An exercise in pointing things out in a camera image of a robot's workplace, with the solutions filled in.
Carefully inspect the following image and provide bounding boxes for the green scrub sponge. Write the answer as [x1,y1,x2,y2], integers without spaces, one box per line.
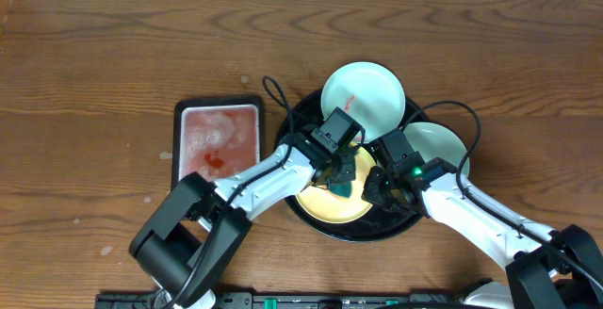
[327,182,353,199]

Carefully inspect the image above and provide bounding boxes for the yellow plate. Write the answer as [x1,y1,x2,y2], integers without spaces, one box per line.
[295,148,376,224]

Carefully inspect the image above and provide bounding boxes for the light blue plate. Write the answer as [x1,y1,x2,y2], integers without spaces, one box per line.
[403,122,467,167]
[320,61,406,143]

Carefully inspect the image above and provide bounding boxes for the light blue plate top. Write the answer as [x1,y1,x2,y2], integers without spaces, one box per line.
[320,61,406,143]

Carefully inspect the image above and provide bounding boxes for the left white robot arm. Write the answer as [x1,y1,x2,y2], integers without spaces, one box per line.
[129,129,354,308]

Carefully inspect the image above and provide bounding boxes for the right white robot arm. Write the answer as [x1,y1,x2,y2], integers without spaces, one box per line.
[363,158,602,308]

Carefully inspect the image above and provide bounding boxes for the black rectangular soap tray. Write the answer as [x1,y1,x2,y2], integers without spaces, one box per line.
[171,95,264,187]

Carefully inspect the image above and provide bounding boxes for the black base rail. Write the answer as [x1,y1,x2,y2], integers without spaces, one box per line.
[94,292,468,309]

